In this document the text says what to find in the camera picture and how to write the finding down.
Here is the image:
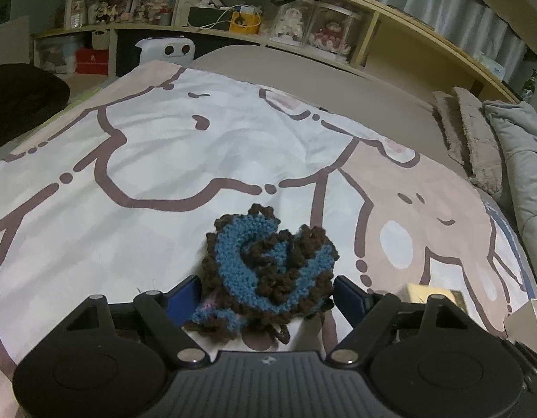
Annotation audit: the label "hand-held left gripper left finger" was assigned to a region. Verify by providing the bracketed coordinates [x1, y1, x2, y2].
[66, 275, 210, 365]

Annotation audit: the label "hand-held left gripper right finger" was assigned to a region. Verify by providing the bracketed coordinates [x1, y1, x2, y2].
[324, 275, 470, 365]

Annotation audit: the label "blue and brown crocheted piece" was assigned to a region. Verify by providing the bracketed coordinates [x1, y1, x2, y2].
[184, 202, 341, 346]

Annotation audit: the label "white cardboard box tray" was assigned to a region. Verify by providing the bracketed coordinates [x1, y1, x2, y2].
[504, 298, 537, 358]

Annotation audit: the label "gold cardboard box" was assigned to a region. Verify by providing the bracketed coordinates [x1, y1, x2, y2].
[405, 283, 468, 315]

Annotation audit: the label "printed cartoon blanket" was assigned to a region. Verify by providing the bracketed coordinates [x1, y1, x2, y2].
[0, 59, 537, 418]

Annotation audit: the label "fluffy beige pillow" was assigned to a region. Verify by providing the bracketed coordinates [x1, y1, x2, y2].
[452, 87, 505, 195]
[431, 91, 466, 167]

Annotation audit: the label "grey duvet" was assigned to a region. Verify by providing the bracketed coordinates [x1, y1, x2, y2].
[484, 100, 537, 247]

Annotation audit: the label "white space heater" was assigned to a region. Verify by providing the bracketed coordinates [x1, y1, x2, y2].
[135, 36, 196, 67]

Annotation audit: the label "black cushion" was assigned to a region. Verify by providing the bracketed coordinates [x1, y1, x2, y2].
[0, 63, 71, 156]

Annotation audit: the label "red box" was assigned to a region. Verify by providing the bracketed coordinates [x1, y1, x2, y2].
[76, 48, 109, 75]

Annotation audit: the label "wooden headboard shelf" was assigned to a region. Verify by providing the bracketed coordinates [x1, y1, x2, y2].
[31, 0, 529, 106]

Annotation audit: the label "red doll in clear case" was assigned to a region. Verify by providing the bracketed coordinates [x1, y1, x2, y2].
[310, 4, 363, 60]

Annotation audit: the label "tissue pack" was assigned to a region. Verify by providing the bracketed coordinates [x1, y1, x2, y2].
[475, 50, 507, 82]

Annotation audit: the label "clear plastic storage bin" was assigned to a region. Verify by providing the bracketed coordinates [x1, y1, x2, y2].
[36, 37, 85, 75]

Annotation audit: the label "green glass bottle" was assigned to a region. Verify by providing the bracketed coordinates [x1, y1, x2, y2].
[521, 70, 537, 101]

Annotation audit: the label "white doll in clear case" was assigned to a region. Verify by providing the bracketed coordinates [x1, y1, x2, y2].
[271, 2, 318, 47]

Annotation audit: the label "dark green box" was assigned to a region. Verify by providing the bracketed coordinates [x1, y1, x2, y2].
[188, 5, 234, 31]

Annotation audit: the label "yellow container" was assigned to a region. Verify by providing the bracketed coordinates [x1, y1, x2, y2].
[229, 11, 263, 35]

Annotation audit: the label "boxed figurines with pale figures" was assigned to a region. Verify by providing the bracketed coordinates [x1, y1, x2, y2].
[131, 0, 182, 23]

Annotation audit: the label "boxed figurines with dark figure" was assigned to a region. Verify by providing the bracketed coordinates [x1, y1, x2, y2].
[86, 0, 134, 25]

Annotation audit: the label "clear plastic bottle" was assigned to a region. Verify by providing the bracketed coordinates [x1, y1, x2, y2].
[64, 0, 87, 29]

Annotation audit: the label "white cardboard panel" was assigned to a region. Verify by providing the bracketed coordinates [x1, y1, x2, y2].
[0, 16, 32, 69]

